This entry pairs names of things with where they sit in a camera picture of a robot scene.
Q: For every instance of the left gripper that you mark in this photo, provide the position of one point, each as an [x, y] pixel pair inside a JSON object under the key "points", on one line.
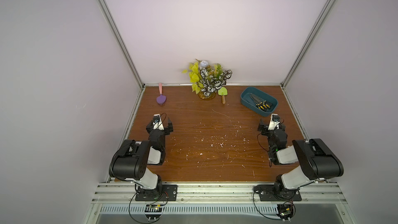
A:
{"points": [[166, 130]]}

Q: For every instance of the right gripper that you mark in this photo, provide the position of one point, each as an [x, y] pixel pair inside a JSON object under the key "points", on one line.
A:
{"points": [[263, 130]]}

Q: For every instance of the teal plastic storage box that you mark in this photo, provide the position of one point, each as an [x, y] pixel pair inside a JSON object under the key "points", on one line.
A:
{"points": [[258, 101]]}

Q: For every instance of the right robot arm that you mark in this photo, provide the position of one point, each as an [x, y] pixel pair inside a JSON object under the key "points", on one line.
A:
{"points": [[315, 159]]}

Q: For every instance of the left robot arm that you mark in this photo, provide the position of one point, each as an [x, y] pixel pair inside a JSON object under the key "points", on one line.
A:
{"points": [[130, 161]]}

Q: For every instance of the purple heart-shaped spatula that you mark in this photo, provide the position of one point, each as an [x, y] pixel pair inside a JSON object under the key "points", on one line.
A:
{"points": [[161, 99]]}

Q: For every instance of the potted plant in glass vase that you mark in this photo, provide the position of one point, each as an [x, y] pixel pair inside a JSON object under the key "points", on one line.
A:
{"points": [[206, 78]]}

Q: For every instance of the right controller board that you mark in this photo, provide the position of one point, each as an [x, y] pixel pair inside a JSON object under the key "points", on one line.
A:
{"points": [[286, 211]]}

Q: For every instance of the controller board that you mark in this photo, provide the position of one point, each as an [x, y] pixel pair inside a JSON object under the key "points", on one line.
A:
{"points": [[286, 211], [153, 212]]}

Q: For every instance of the left controller board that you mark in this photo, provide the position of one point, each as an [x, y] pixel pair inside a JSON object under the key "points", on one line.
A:
{"points": [[153, 212]]}

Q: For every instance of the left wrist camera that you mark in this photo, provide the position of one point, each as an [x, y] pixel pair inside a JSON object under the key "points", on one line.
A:
{"points": [[157, 122]]}

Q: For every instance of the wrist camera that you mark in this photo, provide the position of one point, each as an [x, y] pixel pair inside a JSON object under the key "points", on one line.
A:
{"points": [[157, 122], [274, 122]]}

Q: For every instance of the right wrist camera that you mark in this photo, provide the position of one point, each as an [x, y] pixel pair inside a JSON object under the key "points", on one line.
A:
{"points": [[274, 122]]}

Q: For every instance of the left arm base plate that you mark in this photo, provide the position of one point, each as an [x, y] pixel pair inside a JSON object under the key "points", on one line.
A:
{"points": [[161, 193]]}

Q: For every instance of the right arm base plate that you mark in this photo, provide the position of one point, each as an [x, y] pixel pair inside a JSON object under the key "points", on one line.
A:
{"points": [[270, 193]]}

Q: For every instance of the green spatula wooden handle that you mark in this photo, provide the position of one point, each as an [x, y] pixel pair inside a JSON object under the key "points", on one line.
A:
{"points": [[223, 92]]}

